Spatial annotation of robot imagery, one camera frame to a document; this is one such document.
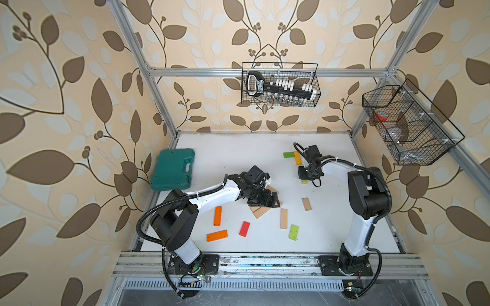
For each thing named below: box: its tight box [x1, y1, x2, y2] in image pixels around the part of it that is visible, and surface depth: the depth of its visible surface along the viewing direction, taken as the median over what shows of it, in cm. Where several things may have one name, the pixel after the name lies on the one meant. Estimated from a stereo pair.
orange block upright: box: [213, 205, 223, 227], surface depth 88 cm
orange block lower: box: [206, 229, 229, 243], surface depth 84 cm
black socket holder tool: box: [246, 71, 318, 98], surface depth 85 cm
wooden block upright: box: [280, 208, 288, 230], surface depth 88 cm
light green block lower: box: [289, 224, 300, 241], surface depth 84 cm
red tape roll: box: [375, 114, 388, 122], surface depth 84 cm
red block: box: [238, 220, 251, 238], surface depth 85 cm
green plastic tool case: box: [150, 147, 196, 192], surface depth 103 cm
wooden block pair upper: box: [249, 205, 264, 215], surface depth 90 cm
